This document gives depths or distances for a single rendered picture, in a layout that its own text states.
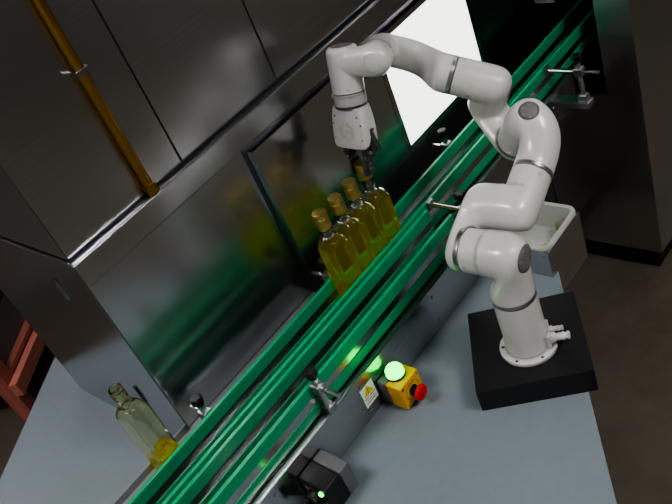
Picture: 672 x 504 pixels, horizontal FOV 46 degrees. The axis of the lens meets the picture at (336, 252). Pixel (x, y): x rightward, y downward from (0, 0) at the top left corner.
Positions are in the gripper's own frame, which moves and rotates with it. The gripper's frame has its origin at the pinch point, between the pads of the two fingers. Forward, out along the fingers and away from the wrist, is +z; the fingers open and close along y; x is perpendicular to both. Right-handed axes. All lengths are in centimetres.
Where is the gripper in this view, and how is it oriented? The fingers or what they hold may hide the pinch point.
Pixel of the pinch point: (361, 165)
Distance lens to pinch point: 189.2
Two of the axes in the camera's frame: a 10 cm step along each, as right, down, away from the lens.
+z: 1.7, 8.8, 4.4
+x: 6.7, -4.3, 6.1
